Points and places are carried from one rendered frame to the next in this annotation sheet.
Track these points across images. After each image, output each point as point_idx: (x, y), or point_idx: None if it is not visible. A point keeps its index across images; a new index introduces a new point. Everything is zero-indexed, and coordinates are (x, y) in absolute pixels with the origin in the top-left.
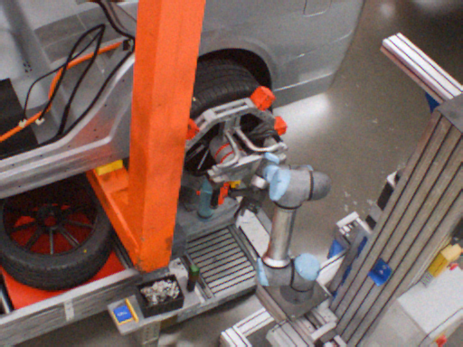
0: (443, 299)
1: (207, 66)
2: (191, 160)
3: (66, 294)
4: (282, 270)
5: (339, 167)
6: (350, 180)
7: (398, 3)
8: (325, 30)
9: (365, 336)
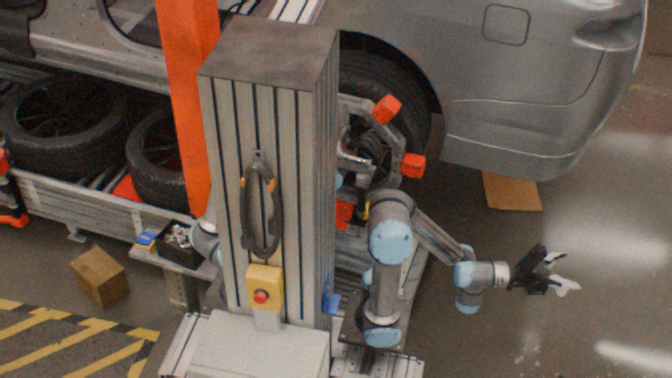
0: (257, 354)
1: (362, 55)
2: None
3: (139, 204)
4: (206, 236)
5: (561, 320)
6: (559, 340)
7: None
8: (521, 77)
9: None
